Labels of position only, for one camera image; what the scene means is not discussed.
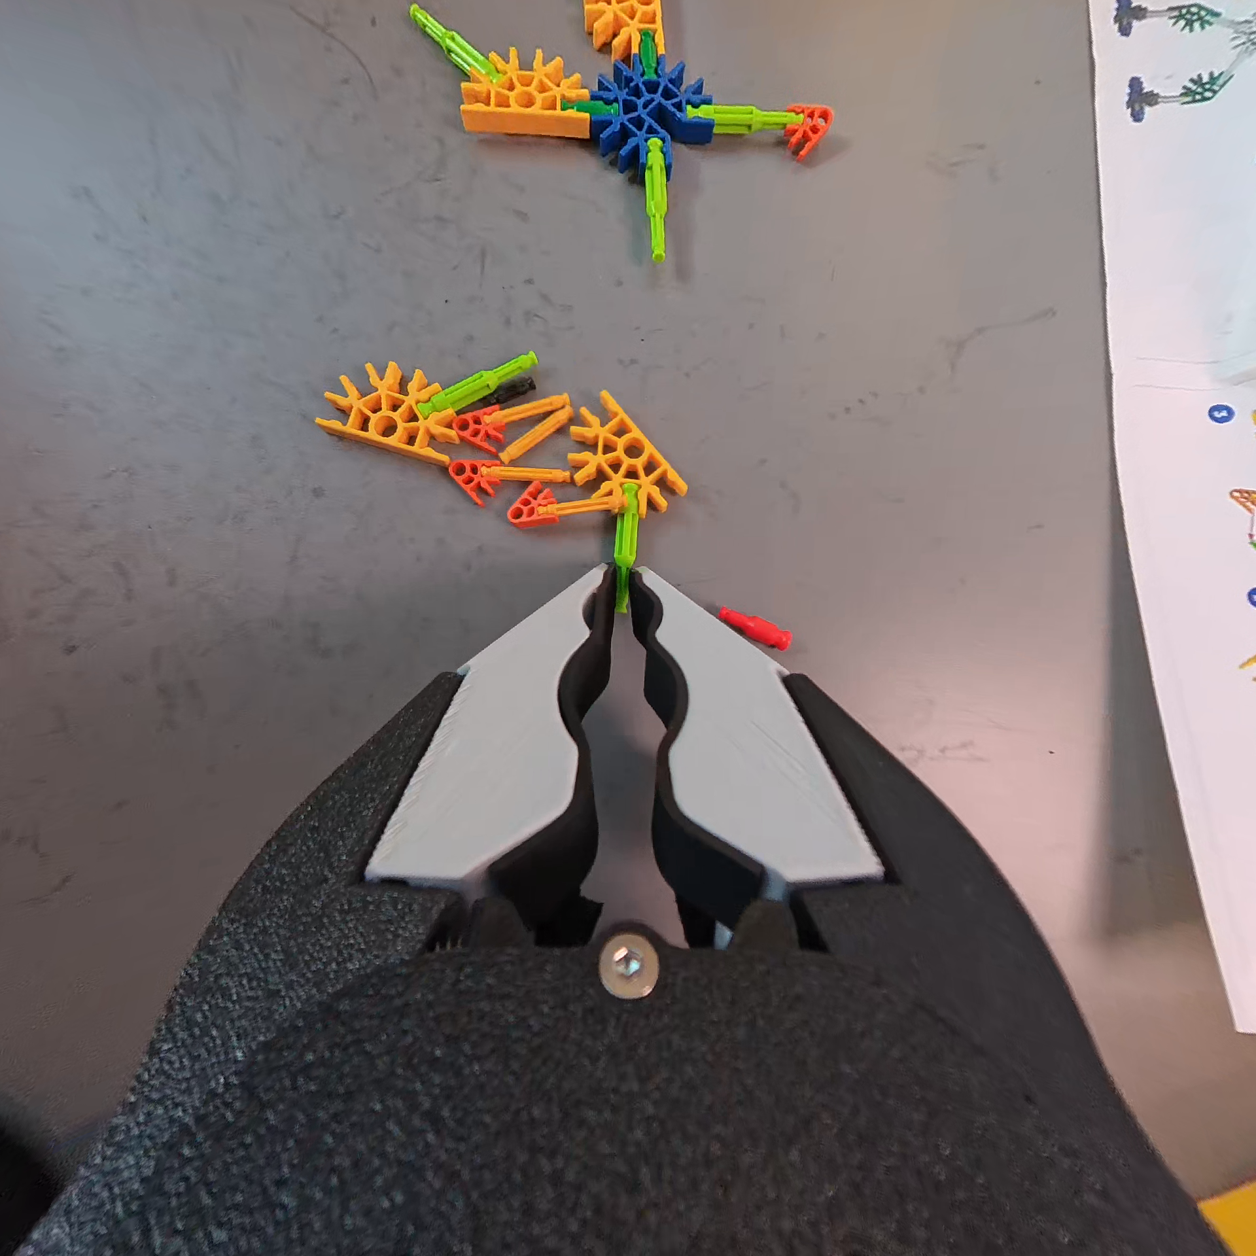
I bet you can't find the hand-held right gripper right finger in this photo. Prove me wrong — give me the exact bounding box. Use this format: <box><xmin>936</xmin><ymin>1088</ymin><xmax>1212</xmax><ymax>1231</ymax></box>
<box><xmin>630</xmin><ymin>567</ymin><xmax>887</xmax><ymax>945</ymax></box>

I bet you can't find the yellow fan connector green rod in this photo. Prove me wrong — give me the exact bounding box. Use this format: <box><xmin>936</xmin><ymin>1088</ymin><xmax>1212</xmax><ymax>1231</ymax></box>
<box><xmin>567</xmin><ymin>389</ymin><xmax>690</xmax><ymax>615</ymax></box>
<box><xmin>316</xmin><ymin>349</ymin><xmax>539</xmax><ymax>464</ymax></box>

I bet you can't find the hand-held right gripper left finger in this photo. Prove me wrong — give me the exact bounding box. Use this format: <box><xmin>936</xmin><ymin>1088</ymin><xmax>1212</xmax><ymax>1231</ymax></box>
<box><xmin>364</xmin><ymin>563</ymin><xmax>618</xmax><ymax>936</ymax></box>

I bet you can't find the short red rod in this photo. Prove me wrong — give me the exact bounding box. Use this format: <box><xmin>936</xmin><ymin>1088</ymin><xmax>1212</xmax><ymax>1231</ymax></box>
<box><xmin>720</xmin><ymin>605</ymin><xmax>794</xmax><ymax>652</ymax></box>

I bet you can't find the toy instruction sheet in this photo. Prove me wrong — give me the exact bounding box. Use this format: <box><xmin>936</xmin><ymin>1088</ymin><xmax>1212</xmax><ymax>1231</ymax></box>
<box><xmin>1088</xmin><ymin>0</ymin><xmax>1256</xmax><ymax>1034</ymax></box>

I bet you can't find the plain yellow rod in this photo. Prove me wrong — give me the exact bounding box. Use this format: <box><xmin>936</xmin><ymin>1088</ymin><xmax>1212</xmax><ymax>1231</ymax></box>
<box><xmin>499</xmin><ymin>407</ymin><xmax>576</xmax><ymax>465</ymax></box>

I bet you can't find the grey desk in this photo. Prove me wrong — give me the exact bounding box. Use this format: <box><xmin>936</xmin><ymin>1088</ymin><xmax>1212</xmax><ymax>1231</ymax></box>
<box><xmin>0</xmin><ymin>0</ymin><xmax>1256</xmax><ymax>1228</ymax></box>

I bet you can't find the large blue connector fan assembly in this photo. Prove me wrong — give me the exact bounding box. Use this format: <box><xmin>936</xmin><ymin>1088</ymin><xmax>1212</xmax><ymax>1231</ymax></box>
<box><xmin>407</xmin><ymin>0</ymin><xmax>837</xmax><ymax>265</ymax></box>

